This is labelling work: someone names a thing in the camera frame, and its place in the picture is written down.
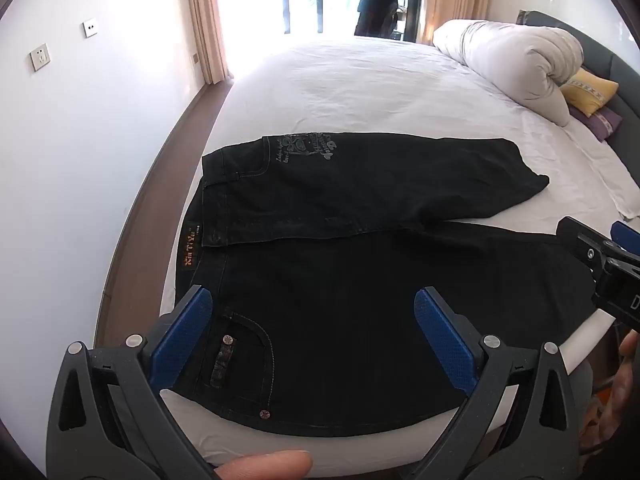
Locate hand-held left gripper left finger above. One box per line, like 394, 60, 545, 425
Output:
47, 285, 221, 480

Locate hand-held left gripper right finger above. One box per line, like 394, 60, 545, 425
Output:
414, 287, 601, 480

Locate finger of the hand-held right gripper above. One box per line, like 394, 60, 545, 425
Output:
556, 216, 612, 273
610, 220, 640, 263

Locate black denim pants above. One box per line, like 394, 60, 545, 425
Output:
174, 131, 601, 438

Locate person's right hand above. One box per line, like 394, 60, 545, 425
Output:
597, 331, 640, 441

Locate person's left hand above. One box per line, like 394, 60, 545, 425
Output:
212, 451, 314, 480

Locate purple pillow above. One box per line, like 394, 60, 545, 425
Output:
570, 105, 624, 141

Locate yellow pillow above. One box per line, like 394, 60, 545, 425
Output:
559, 67, 620, 117

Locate dark grey headboard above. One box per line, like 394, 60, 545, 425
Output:
517, 10, 640, 181

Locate rolled white duvet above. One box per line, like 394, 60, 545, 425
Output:
432, 20, 585, 127

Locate bed with white sheet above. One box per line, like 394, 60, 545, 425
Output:
95, 37, 640, 466

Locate hanging black garment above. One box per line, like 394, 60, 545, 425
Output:
354, 0, 416, 38

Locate large white wall socket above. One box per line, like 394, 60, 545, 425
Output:
29, 43, 52, 72

